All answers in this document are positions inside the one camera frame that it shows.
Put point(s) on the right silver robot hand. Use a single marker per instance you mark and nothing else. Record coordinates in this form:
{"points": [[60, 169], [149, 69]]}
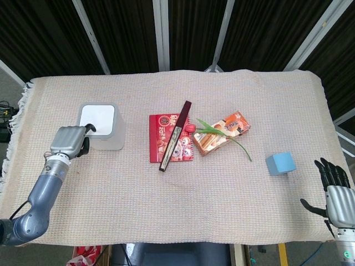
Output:
{"points": [[339, 205]]}

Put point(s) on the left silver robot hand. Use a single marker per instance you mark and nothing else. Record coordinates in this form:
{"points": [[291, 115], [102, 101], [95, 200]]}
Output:
{"points": [[68, 141]]}

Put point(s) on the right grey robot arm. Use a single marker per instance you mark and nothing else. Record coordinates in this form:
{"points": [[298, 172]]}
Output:
{"points": [[345, 249]]}

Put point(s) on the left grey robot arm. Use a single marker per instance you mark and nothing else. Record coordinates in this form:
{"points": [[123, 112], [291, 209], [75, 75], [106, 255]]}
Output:
{"points": [[41, 188]]}

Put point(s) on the dark robot base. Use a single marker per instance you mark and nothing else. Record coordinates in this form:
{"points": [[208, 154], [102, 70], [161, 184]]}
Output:
{"points": [[172, 255]]}

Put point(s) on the white square plastic container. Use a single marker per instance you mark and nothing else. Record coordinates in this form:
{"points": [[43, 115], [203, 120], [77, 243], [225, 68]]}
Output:
{"points": [[118, 133]]}

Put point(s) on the blue foam cube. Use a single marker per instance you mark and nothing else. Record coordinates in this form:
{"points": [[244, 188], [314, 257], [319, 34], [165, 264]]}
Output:
{"points": [[280, 164]]}

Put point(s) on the red spiral desk calendar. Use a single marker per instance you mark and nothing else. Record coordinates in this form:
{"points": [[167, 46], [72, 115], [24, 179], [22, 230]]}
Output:
{"points": [[155, 144]]}

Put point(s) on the dark red folded fan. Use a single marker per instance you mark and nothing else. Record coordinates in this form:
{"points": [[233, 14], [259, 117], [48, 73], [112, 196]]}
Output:
{"points": [[174, 138]]}

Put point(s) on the red plastic bag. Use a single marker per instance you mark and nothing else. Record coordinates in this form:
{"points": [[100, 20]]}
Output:
{"points": [[83, 256]]}

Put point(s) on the pink artificial tulip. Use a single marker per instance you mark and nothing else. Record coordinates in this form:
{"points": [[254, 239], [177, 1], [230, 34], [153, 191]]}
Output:
{"points": [[190, 128]]}

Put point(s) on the beige woven tablecloth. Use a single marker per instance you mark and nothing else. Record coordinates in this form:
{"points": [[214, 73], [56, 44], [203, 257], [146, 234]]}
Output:
{"points": [[177, 199]]}

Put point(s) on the orange biscuit box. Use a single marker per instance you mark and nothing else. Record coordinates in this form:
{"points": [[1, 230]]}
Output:
{"points": [[210, 147]]}

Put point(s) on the white metal frame post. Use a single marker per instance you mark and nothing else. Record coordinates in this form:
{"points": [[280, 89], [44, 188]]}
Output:
{"points": [[313, 33], [223, 30], [161, 33], [90, 33]]}

